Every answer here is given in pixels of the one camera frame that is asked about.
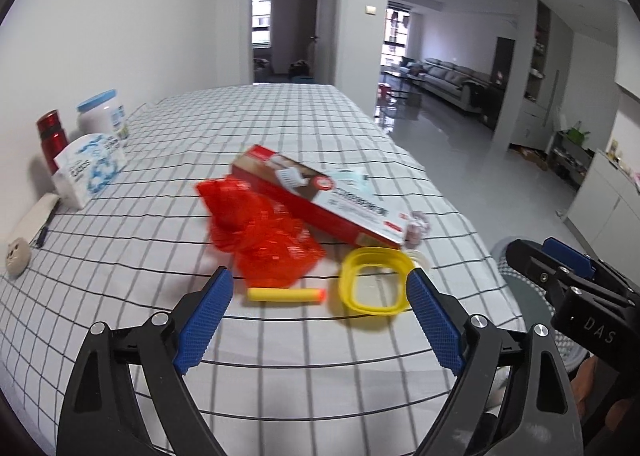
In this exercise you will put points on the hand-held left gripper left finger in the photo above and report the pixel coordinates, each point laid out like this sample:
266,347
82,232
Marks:
205,321

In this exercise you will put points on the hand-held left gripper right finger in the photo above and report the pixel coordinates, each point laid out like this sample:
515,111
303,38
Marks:
435,321

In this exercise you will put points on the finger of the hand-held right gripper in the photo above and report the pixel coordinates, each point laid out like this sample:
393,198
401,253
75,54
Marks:
570,253
535,271

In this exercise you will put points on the grey perforated basket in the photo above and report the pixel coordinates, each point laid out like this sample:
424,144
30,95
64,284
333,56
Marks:
520,296

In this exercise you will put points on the white paper ball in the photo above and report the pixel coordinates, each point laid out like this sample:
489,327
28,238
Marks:
417,231

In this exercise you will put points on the red plastic bag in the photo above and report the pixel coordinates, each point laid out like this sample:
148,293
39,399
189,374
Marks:
260,236

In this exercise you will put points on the red toothpaste box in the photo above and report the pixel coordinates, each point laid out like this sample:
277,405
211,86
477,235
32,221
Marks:
320,201

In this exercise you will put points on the person's right hand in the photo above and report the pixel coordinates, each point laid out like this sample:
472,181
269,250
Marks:
595,378

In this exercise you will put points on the white low cabinet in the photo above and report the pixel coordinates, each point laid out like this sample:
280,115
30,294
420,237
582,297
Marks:
605,196

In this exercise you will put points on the yellow foam dart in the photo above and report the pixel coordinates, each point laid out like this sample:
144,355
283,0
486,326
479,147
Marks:
285,295

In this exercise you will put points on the shoe rack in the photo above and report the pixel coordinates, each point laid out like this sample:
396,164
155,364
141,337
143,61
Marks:
570,161

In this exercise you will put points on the green bag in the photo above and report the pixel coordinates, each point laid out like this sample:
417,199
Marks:
580,136

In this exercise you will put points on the white shelf unit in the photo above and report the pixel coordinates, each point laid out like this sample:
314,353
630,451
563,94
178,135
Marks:
537,76

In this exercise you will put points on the dark blue pen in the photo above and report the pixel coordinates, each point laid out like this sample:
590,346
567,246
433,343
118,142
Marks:
42,236

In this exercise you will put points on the dark door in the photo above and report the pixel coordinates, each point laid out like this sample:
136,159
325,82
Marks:
504,81

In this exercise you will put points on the white and blue tissue pack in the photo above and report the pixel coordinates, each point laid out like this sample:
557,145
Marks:
85,171

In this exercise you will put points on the beige round toy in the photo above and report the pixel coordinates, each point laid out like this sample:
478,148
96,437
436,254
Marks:
17,261

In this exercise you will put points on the checked tablecloth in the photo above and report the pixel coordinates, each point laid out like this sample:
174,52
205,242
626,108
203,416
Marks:
250,116

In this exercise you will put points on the grey sofa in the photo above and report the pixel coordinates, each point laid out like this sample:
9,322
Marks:
450,76

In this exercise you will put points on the white jar with blue lid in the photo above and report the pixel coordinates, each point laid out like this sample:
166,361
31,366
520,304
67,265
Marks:
100,118

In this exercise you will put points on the small red stool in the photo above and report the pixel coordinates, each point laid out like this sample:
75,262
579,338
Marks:
385,90

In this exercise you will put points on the dark coffee table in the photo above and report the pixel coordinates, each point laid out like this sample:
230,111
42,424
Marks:
400,78

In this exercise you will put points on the red thermos bottle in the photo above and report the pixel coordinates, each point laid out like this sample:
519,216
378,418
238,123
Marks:
50,136

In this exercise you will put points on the balcony window grille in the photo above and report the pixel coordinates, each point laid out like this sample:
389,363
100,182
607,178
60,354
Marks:
396,36

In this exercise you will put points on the bedroom window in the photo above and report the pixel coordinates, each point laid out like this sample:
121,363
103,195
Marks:
261,18

